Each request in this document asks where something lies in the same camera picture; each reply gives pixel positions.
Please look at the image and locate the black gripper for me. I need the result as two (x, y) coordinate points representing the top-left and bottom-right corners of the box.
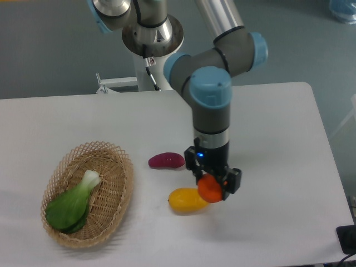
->
(184, 137), (242, 201)

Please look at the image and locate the orange fruit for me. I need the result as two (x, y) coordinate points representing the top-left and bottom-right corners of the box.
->
(197, 174), (223, 203)

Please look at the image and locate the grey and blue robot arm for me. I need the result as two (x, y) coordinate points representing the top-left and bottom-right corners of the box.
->
(87, 1), (268, 203)

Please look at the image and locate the woven wicker basket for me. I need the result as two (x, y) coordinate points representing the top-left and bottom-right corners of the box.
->
(41, 141), (134, 249)

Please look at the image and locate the yellow mango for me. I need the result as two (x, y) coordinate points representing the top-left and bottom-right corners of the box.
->
(167, 187), (210, 214)

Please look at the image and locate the purple sweet potato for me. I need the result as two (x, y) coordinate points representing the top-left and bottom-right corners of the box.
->
(148, 152), (185, 169)

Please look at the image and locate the black device at table edge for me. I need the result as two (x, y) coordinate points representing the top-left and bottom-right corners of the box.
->
(336, 225), (355, 254)

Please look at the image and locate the green bok choy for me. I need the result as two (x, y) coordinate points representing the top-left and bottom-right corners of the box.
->
(45, 170), (101, 234)

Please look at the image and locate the blue bag in corner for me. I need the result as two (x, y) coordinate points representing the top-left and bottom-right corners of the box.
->
(329, 0), (355, 24)

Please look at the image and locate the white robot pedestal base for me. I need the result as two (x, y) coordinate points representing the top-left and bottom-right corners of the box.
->
(95, 15), (185, 95)

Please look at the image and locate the white frame at right edge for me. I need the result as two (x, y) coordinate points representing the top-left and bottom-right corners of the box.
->
(329, 95), (355, 140)

